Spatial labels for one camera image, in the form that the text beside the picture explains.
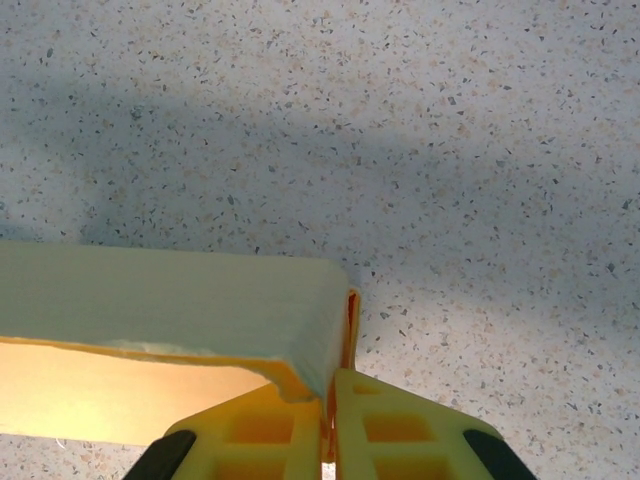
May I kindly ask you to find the yellow paper box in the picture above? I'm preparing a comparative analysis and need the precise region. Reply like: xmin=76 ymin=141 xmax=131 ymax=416
xmin=0 ymin=239 xmax=362 ymax=447

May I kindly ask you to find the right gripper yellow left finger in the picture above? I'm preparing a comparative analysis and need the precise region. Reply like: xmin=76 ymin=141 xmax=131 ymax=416
xmin=130 ymin=383 xmax=322 ymax=480

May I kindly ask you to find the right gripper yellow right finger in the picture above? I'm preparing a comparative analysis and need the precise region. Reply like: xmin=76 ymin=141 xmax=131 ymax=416
xmin=332 ymin=367 xmax=540 ymax=480

